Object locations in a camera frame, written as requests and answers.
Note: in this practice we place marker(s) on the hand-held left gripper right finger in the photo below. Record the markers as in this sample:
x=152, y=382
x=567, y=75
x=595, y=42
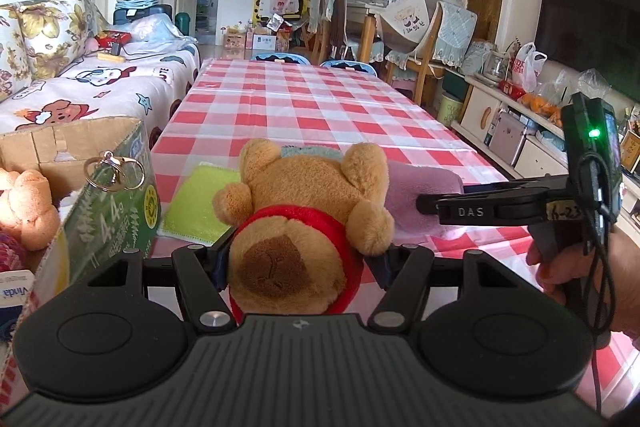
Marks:
x=382, y=269

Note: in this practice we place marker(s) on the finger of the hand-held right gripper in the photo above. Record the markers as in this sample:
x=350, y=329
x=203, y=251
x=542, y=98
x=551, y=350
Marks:
x=500, y=209
x=525, y=185

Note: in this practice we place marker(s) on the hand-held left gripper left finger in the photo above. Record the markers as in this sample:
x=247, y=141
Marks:
x=220, y=274

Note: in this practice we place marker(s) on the pink plush cloth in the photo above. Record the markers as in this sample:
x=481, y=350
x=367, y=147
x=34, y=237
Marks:
x=425, y=179

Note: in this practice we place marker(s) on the brown teddy bear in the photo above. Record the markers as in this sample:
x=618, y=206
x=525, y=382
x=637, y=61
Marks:
x=300, y=217

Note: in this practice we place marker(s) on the green printed cardboard box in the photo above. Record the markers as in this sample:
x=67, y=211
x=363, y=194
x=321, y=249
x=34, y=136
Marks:
x=105, y=217

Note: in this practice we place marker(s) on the peach plush toy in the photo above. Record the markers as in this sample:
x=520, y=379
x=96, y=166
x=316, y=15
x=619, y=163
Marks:
x=25, y=207

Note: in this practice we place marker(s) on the blue tissue pack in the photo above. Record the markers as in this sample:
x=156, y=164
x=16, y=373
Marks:
x=12, y=307

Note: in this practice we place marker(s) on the person's right hand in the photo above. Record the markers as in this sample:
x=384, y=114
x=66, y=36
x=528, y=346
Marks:
x=625, y=277

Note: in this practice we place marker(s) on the silver metal case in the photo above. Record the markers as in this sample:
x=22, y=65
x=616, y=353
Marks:
x=506, y=138

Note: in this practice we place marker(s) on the green microfiber cloth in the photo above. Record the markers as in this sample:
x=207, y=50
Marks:
x=195, y=202

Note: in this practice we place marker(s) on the bag of oranges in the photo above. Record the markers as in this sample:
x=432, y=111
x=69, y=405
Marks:
x=542, y=104

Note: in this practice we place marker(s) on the cream television cabinet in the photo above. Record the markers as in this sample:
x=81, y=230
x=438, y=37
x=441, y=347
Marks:
x=480, y=112

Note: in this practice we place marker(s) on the green waste bin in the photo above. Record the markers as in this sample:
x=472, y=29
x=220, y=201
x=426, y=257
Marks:
x=450, y=108

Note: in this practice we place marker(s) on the red and white plastic bag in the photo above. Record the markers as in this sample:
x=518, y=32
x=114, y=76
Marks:
x=527, y=67

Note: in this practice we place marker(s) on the glass kettle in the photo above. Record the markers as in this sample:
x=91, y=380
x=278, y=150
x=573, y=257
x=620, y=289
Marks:
x=495, y=64

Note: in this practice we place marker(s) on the teal crocheted ball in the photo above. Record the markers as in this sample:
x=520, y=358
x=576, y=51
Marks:
x=310, y=152

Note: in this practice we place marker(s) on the black television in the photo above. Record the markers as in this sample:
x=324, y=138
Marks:
x=590, y=17

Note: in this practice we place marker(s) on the wooden chair with teal cover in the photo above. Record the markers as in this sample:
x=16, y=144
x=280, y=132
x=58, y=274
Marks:
x=445, y=42

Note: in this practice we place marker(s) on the white printed apron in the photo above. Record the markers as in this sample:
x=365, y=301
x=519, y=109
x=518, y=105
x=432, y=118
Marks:
x=407, y=22

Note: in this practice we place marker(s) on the sofa with cartoon cover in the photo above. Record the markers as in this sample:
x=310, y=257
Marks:
x=100, y=92

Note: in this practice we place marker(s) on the wooden dining table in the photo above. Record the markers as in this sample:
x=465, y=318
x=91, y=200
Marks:
x=362, y=27

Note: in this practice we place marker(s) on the white carton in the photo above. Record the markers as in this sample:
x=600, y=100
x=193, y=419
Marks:
x=265, y=42

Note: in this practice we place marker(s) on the dark dining chair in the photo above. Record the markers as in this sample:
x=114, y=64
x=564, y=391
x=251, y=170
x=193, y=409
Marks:
x=339, y=17

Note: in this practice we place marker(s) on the red box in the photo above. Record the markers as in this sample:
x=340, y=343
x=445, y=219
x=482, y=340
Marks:
x=112, y=39

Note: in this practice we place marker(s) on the dark suitcase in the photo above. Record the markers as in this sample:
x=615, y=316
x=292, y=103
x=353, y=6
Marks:
x=145, y=12

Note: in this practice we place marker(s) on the floral sofa cushion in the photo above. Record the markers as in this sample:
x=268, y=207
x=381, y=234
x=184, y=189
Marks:
x=12, y=57
x=60, y=32

